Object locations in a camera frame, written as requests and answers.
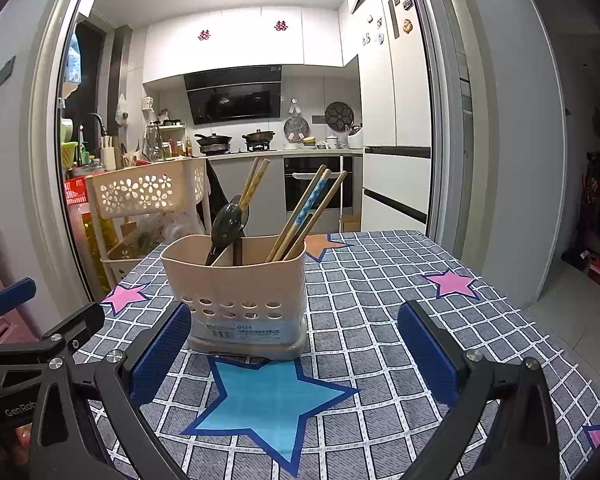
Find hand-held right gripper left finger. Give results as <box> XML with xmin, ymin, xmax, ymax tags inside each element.
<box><xmin>27</xmin><ymin>302</ymin><xmax>192</xmax><ymax>480</ymax></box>

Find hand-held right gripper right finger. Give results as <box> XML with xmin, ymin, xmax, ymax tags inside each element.
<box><xmin>397</xmin><ymin>300</ymin><xmax>561</xmax><ymax>480</ymax></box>

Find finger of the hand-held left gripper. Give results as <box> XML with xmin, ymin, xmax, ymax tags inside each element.
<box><xmin>42</xmin><ymin>302</ymin><xmax>106</xmax><ymax>359</ymax></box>
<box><xmin>0</xmin><ymin>277</ymin><xmax>37</xmax><ymax>343</ymax></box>

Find beige plastic utensil holder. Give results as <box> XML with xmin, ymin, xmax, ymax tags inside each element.
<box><xmin>160</xmin><ymin>234</ymin><xmax>308</xmax><ymax>361</ymax></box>

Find dark teal plastic spoon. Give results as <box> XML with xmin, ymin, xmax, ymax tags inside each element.
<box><xmin>231</xmin><ymin>195</ymin><xmax>253</xmax><ymax>266</ymax></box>
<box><xmin>205</xmin><ymin>202</ymin><xmax>243</xmax><ymax>267</ymax></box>

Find blue patterned chopstick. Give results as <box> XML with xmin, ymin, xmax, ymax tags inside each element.
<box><xmin>272</xmin><ymin>170</ymin><xmax>332</xmax><ymax>263</ymax></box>

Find yellow oil container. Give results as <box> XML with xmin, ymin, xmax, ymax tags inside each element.
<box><xmin>82</xmin><ymin>212</ymin><xmax>106</xmax><ymax>281</ymax></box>

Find grey checked star tablecloth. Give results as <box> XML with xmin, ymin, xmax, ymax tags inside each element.
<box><xmin>72</xmin><ymin>230</ymin><xmax>600</xmax><ymax>480</ymax></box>

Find red plastic basket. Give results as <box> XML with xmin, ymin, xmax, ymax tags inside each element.
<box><xmin>64</xmin><ymin>177</ymin><xmax>92</xmax><ymax>206</ymax></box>

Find plastic bags in trolley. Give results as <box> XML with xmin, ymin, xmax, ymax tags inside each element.
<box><xmin>135</xmin><ymin>210</ymin><xmax>206</xmax><ymax>251</ymax></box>

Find beige flower-cut storage trolley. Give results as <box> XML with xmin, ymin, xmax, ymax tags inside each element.
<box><xmin>86</xmin><ymin>159</ymin><xmax>212</xmax><ymax>286</ymax></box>

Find knife block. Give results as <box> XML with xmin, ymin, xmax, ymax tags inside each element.
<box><xmin>101</xmin><ymin>135</ymin><xmax>117</xmax><ymax>171</ymax></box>

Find kitchen faucet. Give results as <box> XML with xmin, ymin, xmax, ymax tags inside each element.
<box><xmin>77</xmin><ymin>112</ymin><xmax>108</xmax><ymax>153</ymax></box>

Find white spice rack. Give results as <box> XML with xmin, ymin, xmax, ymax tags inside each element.
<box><xmin>145</xmin><ymin>120</ymin><xmax>188</xmax><ymax>161</ymax></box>

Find black wok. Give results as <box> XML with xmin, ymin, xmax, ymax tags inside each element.
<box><xmin>195</xmin><ymin>132</ymin><xmax>233</xmax><ymax>154</ymax></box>

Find red decoration clutter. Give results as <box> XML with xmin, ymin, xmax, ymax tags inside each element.
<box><xmin>562</xmin><ymin>150</ymin><xmax>600</xmax><ymax>286</ymax></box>

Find black built-in oven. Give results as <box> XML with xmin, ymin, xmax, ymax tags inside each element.
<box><xmin>283</xmin><ymin>156</ymin><xmax>353</xmax><ymax>212</ymax></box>

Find black cooking pot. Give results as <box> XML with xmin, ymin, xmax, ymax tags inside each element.
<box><xmin>242</xmin><ymin>129</ymin><xmax>276</xmax><ymax>151</ymax></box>

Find white refrigerator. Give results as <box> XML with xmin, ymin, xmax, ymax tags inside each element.
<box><xmin>355</xmin><ymin>0</ymin><xmax>433</xmax><ymax>233</ymax></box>

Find dark round hanging pan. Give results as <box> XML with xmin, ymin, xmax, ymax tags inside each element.
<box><xmin>325</xmin><ymin>101</ymin><xmax>353</xmax><ymax>131</ymax></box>

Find black range hood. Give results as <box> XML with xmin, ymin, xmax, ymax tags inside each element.
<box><xmin>183</xmin><ymin>65</ymin><xmax>283</xmax><ymax>126</ymax></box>

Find group of fridge magnets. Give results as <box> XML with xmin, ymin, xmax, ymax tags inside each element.
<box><xmin>362</xmin><ymin>0</ymin><xmax>416</xmax><ymax>46</ymax></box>

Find grey sliding door frame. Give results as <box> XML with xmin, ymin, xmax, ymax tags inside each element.
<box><xmin>27</xmin><ymin>0</ymin><xmax>481</xmax><ymax>306</ymax></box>

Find dark wall switch panel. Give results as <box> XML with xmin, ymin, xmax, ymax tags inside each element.
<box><xmin>0</xmin><ymin>56</ymin><xmax>17</xmax><ymax>92</ymax></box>

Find white wall cabinets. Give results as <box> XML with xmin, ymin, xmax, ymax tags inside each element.
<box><xmin>142</xmin><ymin>6</ymin><xmax>361</xmax><ymax>83</ymax></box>

